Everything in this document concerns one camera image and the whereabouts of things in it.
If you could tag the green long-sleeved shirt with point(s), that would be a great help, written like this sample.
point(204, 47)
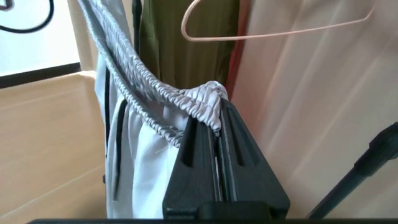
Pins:
point(180, 46)

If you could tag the pale grey shorts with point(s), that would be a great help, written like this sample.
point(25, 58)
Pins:
point(149, 161)

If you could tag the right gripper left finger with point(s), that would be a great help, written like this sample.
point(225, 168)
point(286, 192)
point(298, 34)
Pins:
point(192, 180)

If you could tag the pink clothes hanger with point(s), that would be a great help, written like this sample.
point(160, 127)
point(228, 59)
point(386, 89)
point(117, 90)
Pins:
point(248, 36)

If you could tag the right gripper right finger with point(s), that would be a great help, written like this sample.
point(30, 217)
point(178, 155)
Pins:
point(248, 174)

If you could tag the black clothes rack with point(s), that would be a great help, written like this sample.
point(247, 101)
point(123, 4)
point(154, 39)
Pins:
point(367, 161)

